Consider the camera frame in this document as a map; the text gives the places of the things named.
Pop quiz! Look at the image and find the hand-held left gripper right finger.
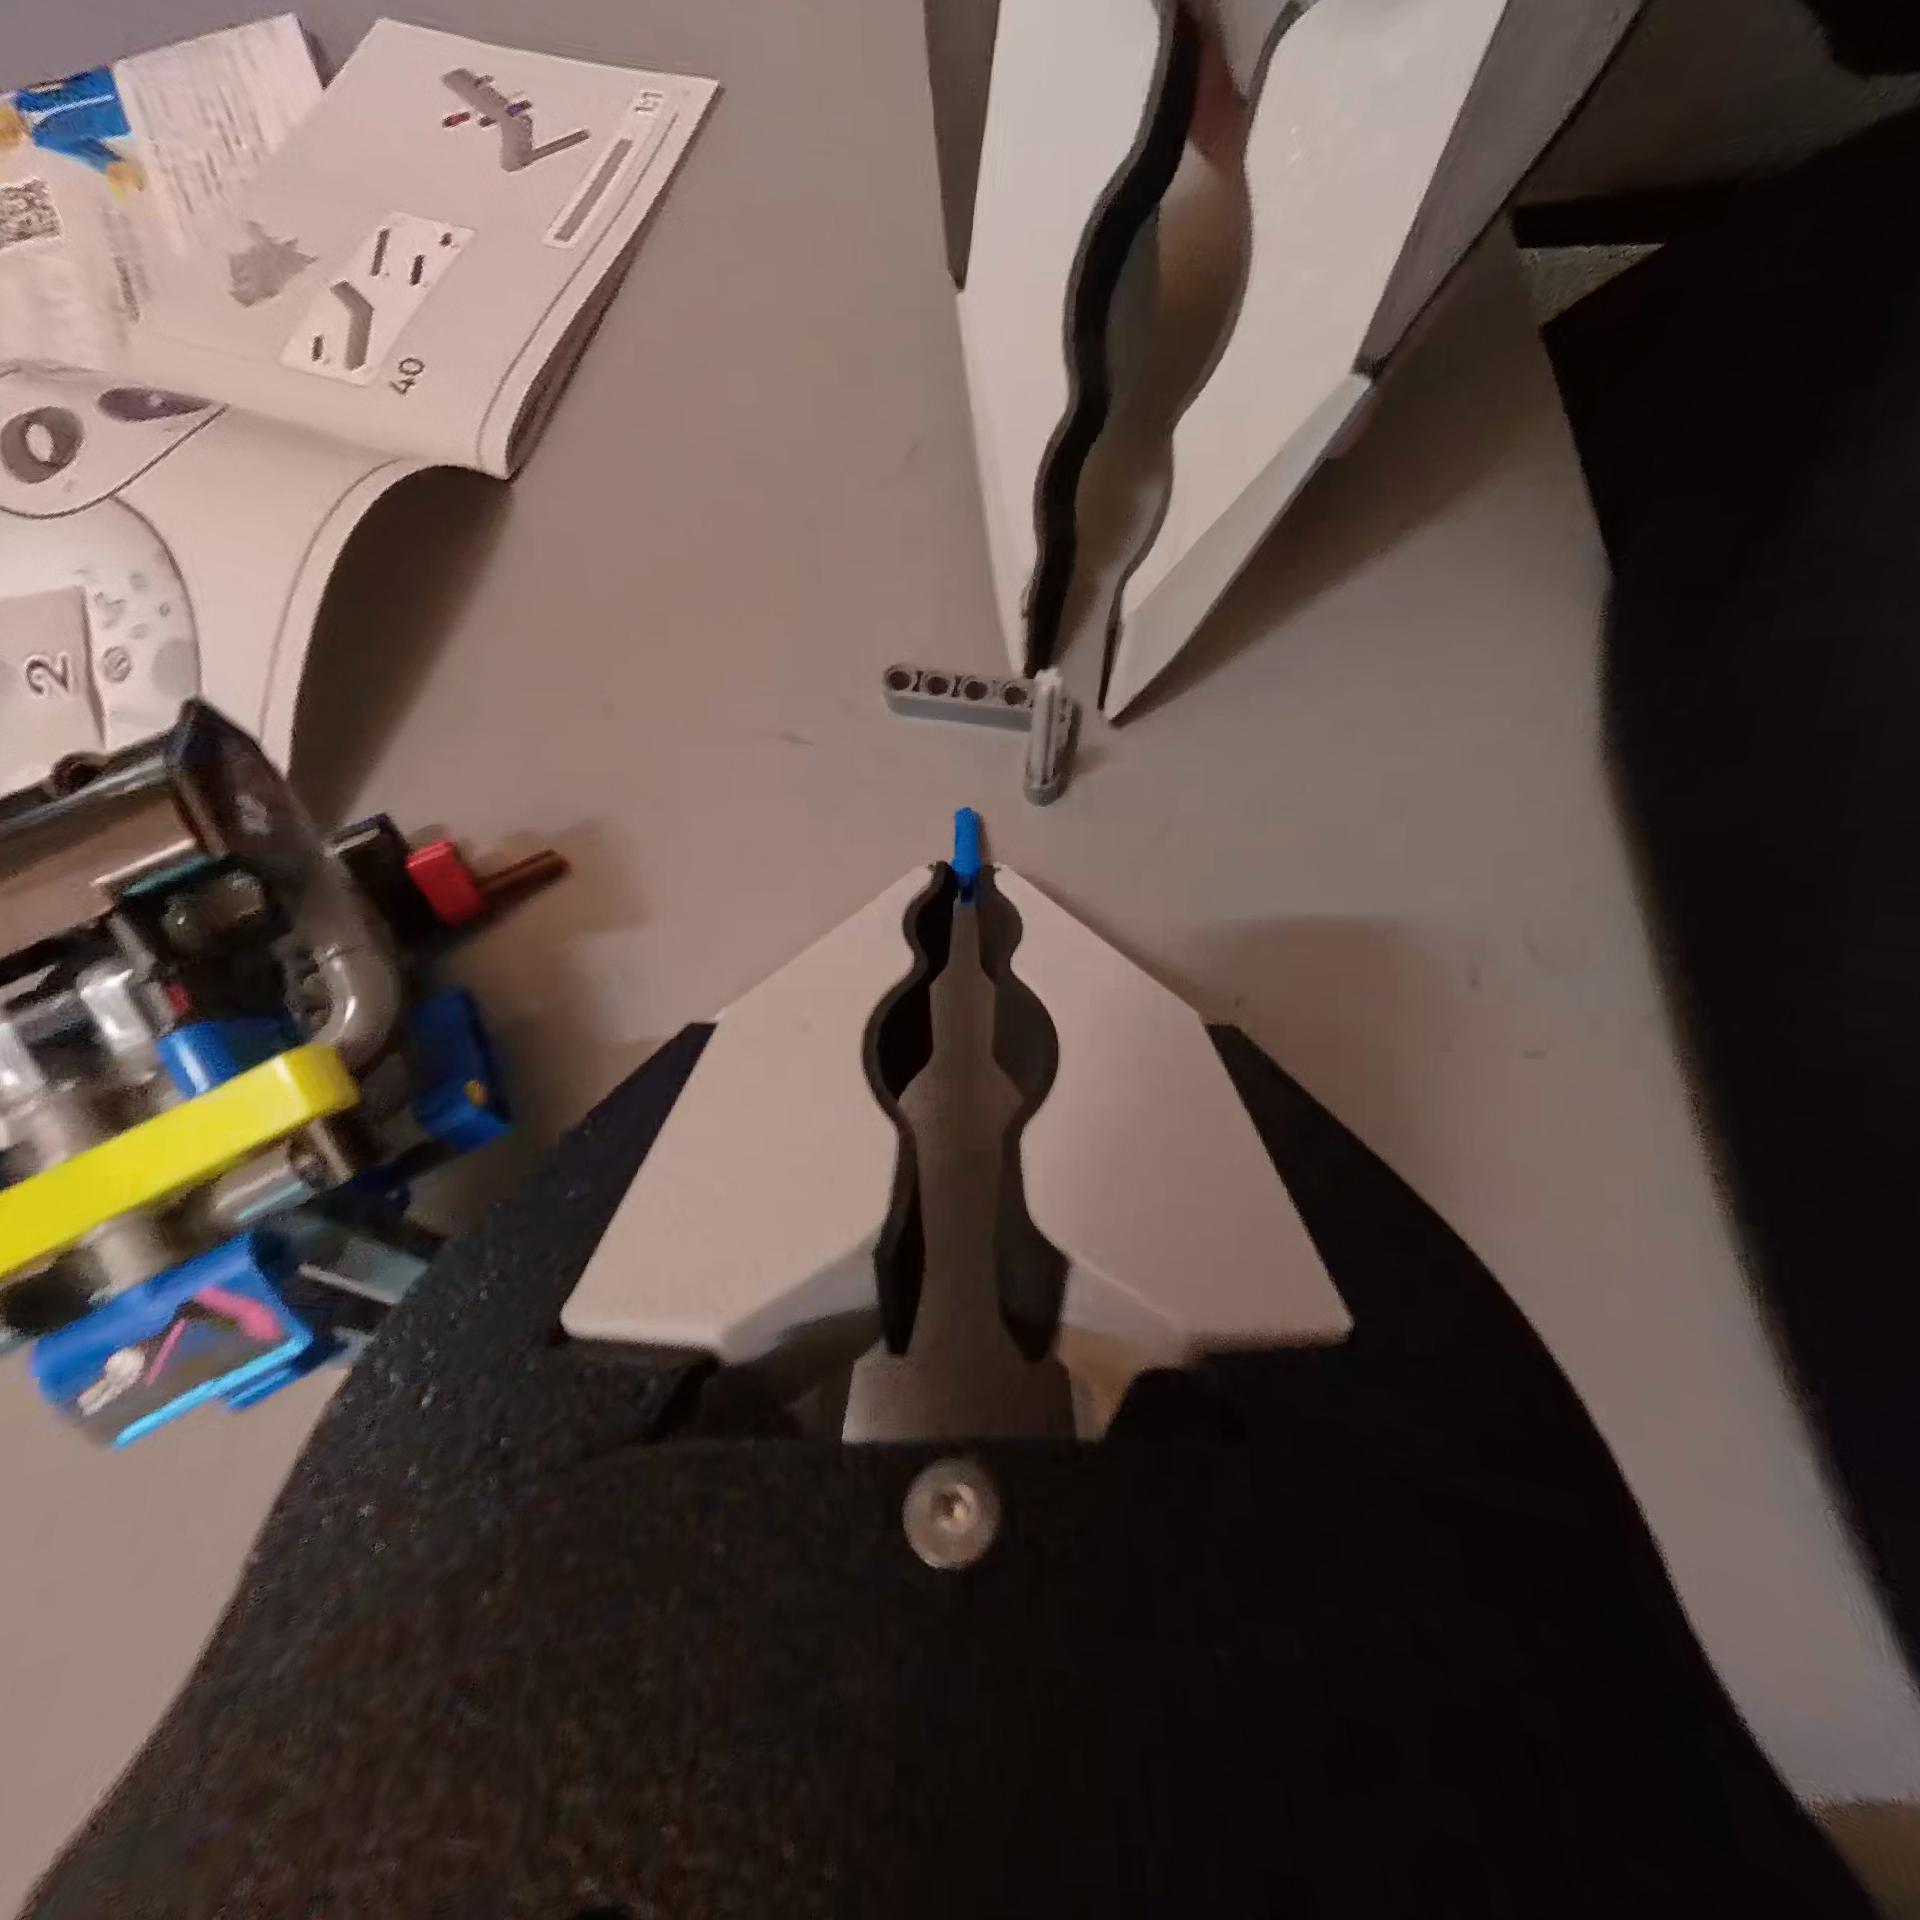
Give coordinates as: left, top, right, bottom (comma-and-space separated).
977, 866, 1355, 1442

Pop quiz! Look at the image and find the person's black clothed body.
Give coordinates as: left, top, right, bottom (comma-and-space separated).
1507, 134, 1920, 1920

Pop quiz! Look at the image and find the partly built lego vehicle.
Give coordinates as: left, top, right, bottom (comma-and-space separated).
0, 695, 572, 1449

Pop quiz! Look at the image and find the grey angled lego beam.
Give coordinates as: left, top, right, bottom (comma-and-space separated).
877, 663, 1083, 807

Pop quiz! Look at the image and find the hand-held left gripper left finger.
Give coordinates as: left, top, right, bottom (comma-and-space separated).
560, 866, 961, 1442

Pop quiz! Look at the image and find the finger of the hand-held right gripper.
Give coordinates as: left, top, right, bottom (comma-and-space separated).
1101, 0, 1643, 721
919, 0, 1201, 679

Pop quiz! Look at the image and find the lego instruction booklet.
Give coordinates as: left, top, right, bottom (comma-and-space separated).
0, 17, 722, 752

